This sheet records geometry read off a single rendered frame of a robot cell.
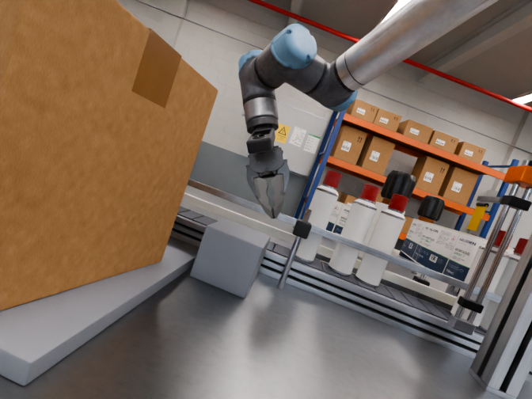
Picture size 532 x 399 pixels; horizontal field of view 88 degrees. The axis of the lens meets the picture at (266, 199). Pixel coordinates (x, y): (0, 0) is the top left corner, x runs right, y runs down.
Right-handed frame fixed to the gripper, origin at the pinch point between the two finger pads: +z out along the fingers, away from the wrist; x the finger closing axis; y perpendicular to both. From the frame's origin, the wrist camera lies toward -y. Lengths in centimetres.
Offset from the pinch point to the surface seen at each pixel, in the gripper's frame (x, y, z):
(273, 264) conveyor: 1.4, 1.1, 10.8
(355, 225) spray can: -17.0, 3.3, 4.9
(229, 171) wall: 99, 414, -97
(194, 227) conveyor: 17.5, 0.7, 1.0
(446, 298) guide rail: -35.5, 9.7, 23.8
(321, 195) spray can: -10.6, 1.9, -2.4
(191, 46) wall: 129, 371, -310
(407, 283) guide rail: -27.6, 9.6, 19.6
